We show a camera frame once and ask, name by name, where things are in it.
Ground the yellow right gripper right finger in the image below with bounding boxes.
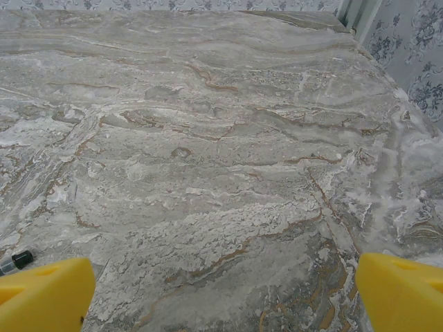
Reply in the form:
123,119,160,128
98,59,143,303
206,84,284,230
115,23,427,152
356,252,443,332

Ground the black-capped marker pen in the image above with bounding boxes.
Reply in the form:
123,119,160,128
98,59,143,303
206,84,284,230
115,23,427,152
0,250,35,277

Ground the aluminium frame post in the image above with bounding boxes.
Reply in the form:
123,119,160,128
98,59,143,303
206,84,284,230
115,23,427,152
336,0,383,46

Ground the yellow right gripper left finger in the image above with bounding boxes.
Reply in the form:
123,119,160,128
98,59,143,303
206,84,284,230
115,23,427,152
0,257,97,332

